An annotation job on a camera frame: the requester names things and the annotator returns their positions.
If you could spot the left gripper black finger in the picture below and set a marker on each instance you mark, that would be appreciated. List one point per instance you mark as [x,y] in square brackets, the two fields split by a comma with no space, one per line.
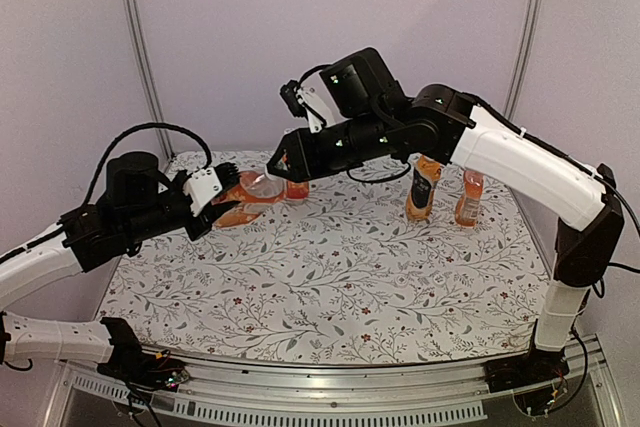
[219,214]
[228,176]

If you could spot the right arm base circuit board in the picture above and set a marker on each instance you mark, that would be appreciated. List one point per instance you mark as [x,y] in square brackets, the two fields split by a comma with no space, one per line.
[539,402]

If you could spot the front aluminium rail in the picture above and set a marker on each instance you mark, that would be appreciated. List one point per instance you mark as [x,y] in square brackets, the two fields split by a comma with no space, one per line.
[239,392]

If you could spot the slim red-label tea bottle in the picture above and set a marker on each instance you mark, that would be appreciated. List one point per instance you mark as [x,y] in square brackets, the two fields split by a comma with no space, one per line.
[297,191]

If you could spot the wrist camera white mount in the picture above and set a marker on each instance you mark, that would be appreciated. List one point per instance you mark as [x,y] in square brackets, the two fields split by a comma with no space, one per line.
[201,187]
[304,102]

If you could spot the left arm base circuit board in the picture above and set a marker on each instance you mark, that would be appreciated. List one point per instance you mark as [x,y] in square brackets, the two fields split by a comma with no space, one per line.
[156,371]

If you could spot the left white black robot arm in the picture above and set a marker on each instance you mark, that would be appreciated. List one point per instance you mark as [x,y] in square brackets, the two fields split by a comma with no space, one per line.
[139,203]

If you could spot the floral patterned table mat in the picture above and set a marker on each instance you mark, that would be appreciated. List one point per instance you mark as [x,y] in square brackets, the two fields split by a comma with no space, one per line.
[342,277]

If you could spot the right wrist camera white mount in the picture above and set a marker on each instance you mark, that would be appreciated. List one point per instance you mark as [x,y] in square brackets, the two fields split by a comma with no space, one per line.
[304,102]

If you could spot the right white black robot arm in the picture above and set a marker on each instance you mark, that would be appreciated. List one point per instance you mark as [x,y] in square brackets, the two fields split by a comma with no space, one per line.
[452,127]

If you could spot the black-label orange drink bottle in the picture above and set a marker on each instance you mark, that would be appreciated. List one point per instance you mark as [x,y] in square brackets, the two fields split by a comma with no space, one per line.
[426,175]

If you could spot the left aluminium frame post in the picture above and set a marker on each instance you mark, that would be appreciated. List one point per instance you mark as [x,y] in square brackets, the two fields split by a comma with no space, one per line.
[140,50]

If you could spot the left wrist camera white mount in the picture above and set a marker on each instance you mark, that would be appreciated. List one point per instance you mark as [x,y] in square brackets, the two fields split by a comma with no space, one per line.
[201,187]

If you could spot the wide orange tea bottle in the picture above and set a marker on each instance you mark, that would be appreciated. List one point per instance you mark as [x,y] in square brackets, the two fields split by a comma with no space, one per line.
[467,210]

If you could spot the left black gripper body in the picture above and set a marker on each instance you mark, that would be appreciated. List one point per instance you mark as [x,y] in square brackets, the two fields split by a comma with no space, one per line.
[157,221]

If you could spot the orange grey-label tea bottle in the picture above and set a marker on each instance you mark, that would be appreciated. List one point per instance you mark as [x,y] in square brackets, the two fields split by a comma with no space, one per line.
[255,194]

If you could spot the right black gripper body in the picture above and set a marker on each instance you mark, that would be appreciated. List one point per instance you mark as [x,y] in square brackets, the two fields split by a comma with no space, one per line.
[331,158]

